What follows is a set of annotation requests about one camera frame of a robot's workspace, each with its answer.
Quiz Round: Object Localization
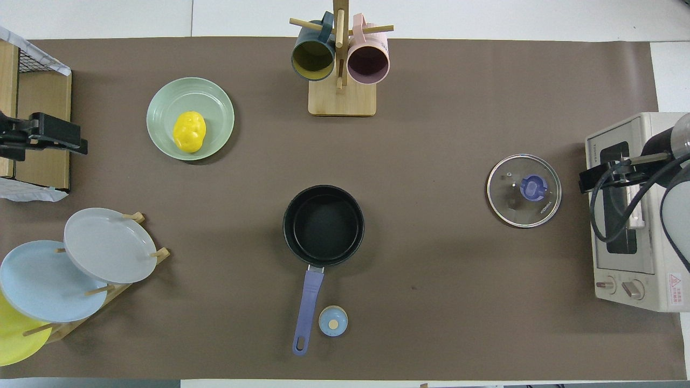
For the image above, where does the pink mug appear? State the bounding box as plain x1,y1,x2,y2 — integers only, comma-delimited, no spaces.
347,13,390,85

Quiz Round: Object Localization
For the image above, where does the yellow potato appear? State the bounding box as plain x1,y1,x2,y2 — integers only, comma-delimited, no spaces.
172,111,208,154

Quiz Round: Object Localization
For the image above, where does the light wooden board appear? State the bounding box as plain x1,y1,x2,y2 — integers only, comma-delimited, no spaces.
0,40,20,179

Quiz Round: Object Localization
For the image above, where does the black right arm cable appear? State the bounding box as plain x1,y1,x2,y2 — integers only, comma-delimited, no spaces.
590,152,690,244

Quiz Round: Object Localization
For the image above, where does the dark teal mug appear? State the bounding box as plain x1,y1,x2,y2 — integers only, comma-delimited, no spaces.
291,12,336,82

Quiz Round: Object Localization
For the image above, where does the small blue round timer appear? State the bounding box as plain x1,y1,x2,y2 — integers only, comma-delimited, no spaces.
318,305,349,337

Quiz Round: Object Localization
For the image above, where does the yellow plate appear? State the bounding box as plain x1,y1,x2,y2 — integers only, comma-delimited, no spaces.
0,291,53,367

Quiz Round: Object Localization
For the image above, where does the black wire basket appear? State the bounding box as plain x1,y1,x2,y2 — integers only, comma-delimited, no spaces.
16,46,56,74

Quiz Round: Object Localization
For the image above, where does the dark wooden board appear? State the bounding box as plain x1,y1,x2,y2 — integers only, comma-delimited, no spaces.
15,70,72,192

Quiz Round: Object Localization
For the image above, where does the brown table mat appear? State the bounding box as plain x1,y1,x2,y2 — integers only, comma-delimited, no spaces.
0,37,686,380

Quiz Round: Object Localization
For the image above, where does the glass lid with blue knob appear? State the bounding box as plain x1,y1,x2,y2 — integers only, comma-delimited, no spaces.
487,154,562,228

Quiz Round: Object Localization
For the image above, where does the green plate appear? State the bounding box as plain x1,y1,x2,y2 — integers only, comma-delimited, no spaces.
146,77,236,161

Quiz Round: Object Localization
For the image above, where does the grey plate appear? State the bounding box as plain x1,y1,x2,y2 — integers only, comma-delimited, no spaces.
64,207,158,285

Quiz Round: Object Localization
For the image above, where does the light blue plate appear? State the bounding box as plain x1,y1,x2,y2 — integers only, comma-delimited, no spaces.
0,240,109,323

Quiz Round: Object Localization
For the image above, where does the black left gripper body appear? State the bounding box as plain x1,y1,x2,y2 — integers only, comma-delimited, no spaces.
0,115,33,162

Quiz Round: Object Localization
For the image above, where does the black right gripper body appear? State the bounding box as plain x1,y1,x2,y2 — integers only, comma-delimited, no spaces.
603,126,685,189

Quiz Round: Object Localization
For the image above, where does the wooden mug rack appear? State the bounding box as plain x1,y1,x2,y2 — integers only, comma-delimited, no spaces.
289,0,395,117

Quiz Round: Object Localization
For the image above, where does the wooden plate rack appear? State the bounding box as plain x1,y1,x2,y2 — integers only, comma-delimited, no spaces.
23,212,171,343

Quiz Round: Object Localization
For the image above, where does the white toaster oven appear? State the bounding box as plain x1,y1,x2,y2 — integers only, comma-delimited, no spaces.
585,112,690,313

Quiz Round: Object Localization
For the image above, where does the dark pot with blue handle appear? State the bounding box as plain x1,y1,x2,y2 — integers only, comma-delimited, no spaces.
282,185,365,356

